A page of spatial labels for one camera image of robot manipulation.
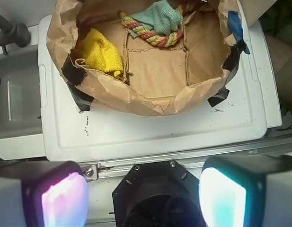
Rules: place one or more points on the aluminium extrusion rail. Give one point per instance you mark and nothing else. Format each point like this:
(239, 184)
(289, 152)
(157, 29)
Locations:
(190, 159)

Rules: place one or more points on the black tape piece right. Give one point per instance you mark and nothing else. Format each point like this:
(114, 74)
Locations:
(232, 65)

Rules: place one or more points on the yellow cloth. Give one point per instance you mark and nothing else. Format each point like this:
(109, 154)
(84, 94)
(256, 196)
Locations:
(100, 54)

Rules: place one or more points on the metal corner bracket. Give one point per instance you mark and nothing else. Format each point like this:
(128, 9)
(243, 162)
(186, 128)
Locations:
(91, 172)

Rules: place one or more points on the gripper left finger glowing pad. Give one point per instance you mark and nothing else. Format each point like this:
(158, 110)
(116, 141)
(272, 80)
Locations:
(42, 194)

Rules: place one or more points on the blue masking tape piece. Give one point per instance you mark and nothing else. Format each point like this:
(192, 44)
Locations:
(234, 24)

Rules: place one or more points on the black tape piece left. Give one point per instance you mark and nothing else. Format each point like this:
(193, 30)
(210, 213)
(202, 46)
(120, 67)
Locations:
(75, 77)

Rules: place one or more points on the black octagonal mounting plate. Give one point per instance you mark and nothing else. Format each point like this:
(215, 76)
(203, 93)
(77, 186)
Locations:
(159, 194)

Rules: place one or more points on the teal green cloth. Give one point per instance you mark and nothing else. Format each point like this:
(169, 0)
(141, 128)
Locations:
(160, 17)

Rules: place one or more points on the metal sink basin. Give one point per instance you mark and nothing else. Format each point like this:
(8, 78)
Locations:
(20, 103)

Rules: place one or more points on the brown paper bag basket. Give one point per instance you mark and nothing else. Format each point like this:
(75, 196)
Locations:
(157, 79)

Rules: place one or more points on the black tape piece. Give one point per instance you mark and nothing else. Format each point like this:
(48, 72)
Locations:
(232, 65)
(75, 77)

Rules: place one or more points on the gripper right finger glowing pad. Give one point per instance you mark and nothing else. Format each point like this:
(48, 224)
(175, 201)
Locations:
(246, 191)

